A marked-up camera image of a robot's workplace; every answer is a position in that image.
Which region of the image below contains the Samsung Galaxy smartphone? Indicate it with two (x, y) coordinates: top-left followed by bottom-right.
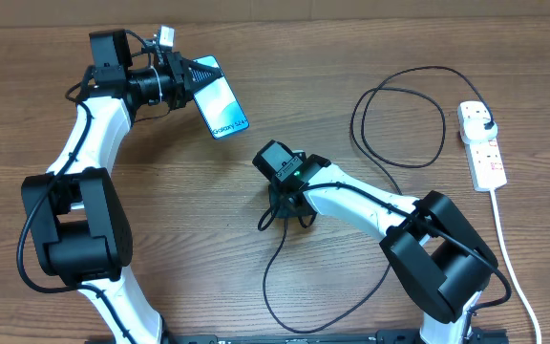
(194, 75), (249, 140)

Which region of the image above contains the black charger cable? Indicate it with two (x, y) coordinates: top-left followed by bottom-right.
(261, 66), (497, 335)

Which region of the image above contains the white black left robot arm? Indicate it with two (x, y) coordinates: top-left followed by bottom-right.
(16, 26), (222, 343)

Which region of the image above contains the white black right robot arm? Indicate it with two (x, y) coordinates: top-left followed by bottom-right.
(252, 140), (497, 343)

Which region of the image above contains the white charger plug adapter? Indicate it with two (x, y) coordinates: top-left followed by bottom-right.
(460, 118), (498, 144)

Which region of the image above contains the white power strip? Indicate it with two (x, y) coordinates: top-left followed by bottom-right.
(457, 100), (507, 192)

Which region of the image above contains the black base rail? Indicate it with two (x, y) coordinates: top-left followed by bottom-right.
(83, 327), (510, 344)

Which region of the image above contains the white power strip cord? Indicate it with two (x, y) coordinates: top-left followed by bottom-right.
(488, 188), (542, 344)

